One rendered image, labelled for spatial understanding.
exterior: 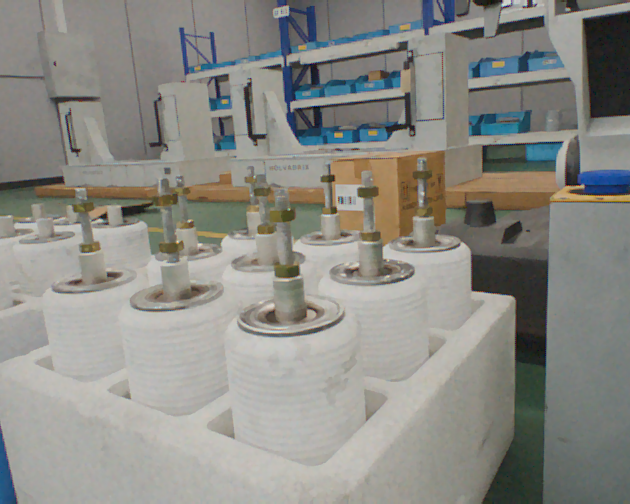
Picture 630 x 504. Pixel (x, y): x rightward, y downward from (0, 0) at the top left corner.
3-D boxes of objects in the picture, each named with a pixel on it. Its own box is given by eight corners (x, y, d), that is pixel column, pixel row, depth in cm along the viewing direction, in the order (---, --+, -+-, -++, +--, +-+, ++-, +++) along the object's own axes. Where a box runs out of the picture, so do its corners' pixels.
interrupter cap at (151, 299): (243, 293, 43) (242, 285, 43) (165, 322, 37) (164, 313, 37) (188, 282, 48) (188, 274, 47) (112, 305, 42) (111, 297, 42)
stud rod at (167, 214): (168, 272, 41) (155, 179, 40) (168, 269, 42) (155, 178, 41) (181, 270, 42) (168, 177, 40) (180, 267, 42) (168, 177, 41)
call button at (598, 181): (581, 194, 43) (582, 169, 43) (637, 194, 41) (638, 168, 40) (573, 200, 40) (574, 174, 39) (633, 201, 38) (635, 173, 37)
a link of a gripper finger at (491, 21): (497, 34, 93) (500, 0, 93) (481, 38, 95) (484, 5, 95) (501, 37, 94) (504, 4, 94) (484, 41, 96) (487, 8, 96)
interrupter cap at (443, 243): (436, 237, 59) (435, 231, 59) (475, 249, 52) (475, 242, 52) (377, 245, 57) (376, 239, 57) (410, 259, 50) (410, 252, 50)
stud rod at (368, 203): (378, 256, 45) (374, 170, 44) (374, 259, 44) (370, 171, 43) (367, 256, 46) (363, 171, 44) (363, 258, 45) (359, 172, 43)
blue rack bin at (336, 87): (346, 98, 627) (345, 80, 623) (373, 95, 605) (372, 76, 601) (322, 97, 588) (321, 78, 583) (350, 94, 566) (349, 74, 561)
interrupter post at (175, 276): (199, 297, 43) (194, 259, 42) (174, 306, 41) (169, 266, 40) (182, 293, 44) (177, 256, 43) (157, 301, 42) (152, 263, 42)
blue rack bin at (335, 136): (348, 142, 637) (347, 125, 633) (375, 141, 615) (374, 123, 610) (325, 144, 598) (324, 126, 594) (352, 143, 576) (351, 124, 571)
